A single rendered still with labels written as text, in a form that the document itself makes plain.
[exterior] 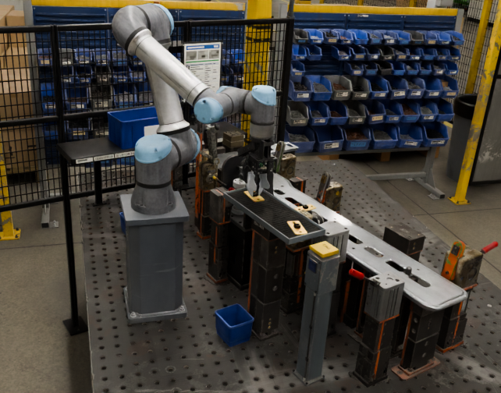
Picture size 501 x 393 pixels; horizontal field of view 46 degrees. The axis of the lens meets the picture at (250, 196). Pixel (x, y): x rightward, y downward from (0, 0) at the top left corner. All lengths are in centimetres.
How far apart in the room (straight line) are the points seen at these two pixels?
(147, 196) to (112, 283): 52
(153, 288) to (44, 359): 119
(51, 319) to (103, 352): 142
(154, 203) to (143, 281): 28
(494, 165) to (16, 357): 388
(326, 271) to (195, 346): 58
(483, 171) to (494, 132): 34
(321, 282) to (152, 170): 64
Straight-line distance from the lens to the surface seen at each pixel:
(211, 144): 250
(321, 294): 174
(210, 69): 307
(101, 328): 214
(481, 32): 659
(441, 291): 192
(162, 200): 196
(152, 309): 214
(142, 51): 186
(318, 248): 170
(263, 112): 182
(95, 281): 239
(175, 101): 202
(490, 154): 524
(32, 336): 333
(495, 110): 510
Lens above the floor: 197
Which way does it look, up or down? 24 degrees down
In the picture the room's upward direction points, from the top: 4 degrees clockwise
